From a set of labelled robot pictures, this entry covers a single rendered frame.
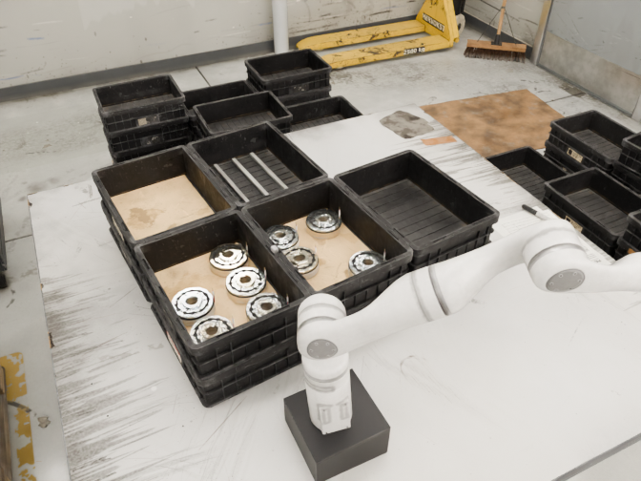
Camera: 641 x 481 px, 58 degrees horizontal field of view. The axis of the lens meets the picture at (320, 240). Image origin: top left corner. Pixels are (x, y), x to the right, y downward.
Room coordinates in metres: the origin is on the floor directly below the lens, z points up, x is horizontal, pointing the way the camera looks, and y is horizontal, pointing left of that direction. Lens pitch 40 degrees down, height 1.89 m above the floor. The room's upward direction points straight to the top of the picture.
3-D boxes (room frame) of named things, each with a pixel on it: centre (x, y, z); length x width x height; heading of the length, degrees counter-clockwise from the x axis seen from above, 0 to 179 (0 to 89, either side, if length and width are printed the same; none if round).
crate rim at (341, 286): (1.18, -0.01, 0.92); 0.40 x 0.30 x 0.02; 32
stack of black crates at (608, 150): (2.46, -1.35, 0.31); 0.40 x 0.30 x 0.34; 25
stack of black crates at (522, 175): (2.29, -0.99, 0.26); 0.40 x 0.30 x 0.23; 25
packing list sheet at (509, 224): (1.40, -0.72, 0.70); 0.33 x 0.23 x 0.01; 25
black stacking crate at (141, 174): (1.37, 0.46, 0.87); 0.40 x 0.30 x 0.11; 32
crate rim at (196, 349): (1.03, 0.25, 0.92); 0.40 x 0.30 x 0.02; 32
